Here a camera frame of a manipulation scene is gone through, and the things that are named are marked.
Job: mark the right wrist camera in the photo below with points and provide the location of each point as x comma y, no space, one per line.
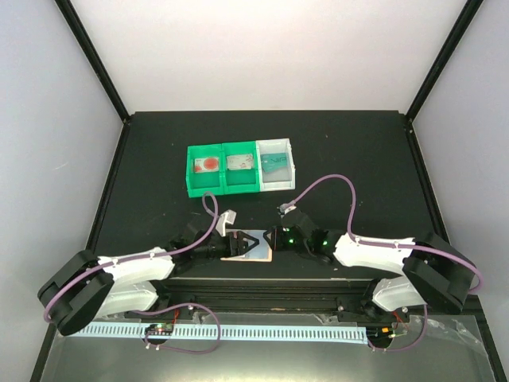
289,214

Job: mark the black frame post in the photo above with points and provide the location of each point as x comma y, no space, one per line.
455,35
86,44

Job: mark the small circuit board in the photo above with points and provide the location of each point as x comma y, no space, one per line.
160,329

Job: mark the black frame post right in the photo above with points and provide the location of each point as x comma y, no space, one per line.
455,35

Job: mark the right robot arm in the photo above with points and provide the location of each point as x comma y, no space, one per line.
429,271

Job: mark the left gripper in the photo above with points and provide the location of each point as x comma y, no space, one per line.
240,244

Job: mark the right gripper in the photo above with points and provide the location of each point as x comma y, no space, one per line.
276,243

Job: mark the black frame post left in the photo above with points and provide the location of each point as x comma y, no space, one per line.
86,44

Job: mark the white bin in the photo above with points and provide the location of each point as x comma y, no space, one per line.
277,183

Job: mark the red circle card in bin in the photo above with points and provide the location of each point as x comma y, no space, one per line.
206,165

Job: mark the white card in bin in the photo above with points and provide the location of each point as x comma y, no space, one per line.
240,162

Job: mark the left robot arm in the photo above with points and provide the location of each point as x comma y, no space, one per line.
90,286

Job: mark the black aluminium rail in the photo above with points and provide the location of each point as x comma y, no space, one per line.
323,296

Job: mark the white slotted cable duct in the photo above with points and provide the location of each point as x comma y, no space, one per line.
132,330

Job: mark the beige card holder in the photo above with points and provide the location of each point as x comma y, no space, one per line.
262,253

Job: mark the teal VIP card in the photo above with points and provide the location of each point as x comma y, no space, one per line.
274,159
274,170

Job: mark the green bin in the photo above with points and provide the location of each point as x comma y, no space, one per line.
241,173
199,183

